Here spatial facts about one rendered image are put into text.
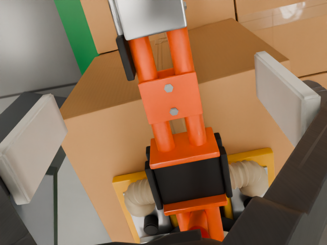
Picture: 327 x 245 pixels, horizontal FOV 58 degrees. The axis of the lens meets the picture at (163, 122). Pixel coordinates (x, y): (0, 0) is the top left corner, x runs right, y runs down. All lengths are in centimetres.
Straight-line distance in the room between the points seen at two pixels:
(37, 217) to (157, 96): 72
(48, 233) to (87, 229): 112
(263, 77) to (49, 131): 13
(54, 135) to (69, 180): 167
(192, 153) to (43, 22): 123
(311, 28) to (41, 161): 86
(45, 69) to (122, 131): 108
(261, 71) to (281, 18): 73
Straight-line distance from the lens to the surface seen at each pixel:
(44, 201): 92
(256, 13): 88
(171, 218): 60
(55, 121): 20
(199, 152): 34
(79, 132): 52
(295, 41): 94
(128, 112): 49
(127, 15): 29
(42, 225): 99
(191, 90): 32
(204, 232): 29
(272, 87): 17
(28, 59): 156
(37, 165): 17
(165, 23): 29
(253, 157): 53
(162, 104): 32
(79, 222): 209
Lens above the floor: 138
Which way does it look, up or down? 62 degrees down
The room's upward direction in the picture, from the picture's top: 178 degrees clockwise
